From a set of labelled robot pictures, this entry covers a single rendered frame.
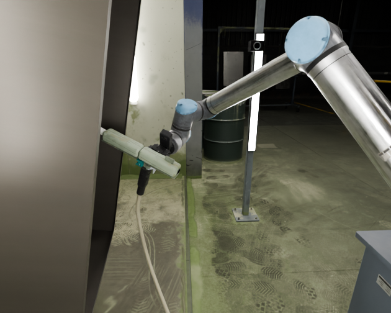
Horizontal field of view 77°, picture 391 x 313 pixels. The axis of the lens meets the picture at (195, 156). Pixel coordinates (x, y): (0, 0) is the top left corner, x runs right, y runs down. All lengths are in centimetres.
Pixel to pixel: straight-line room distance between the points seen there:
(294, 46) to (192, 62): 193
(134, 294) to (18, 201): 110
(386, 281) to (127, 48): 121
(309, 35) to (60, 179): 68
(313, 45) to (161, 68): 203
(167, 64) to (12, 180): 221
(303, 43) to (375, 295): 86
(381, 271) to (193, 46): 225
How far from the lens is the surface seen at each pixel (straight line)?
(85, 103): 49
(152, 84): 265
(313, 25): 77
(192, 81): 263
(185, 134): 112
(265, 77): 99
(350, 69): 76
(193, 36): 265
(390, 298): 108
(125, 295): 159
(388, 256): 105
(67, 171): 53
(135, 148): 89
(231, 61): 758
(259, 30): 190
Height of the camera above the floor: 120
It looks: 19 degrees down
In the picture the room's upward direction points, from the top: straight up
